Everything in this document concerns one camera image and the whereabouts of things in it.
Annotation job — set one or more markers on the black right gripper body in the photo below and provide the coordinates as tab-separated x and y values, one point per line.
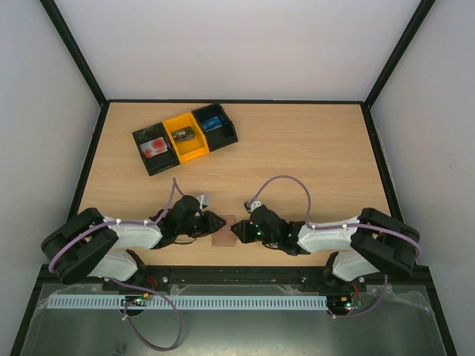
247	230

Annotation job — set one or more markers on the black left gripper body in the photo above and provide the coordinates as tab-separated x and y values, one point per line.
193	228

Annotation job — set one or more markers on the red card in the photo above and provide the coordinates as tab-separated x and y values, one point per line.
154	147

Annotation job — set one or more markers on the black VIP card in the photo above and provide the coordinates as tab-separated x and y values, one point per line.
183	134

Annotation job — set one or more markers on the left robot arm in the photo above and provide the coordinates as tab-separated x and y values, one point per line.
93	245

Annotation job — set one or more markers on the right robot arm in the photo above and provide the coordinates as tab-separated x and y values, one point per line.
368	243

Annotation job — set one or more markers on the blue card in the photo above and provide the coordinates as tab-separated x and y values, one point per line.
211	124

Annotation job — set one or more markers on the yellow bin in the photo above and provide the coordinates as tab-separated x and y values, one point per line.
191	149

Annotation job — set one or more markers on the black bin left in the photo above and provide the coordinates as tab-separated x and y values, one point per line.
161	162

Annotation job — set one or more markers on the black bin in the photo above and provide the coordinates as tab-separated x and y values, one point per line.
221	137
161	162

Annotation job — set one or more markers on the black bin right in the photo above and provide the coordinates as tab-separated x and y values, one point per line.
221	137

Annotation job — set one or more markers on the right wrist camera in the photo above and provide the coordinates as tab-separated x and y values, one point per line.
250	206

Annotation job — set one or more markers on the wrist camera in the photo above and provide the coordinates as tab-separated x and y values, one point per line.
203	199
250	206

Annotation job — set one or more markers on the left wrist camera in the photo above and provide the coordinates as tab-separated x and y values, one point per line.
203	199

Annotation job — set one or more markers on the slotted cable duct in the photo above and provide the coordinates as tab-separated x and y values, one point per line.
184	302

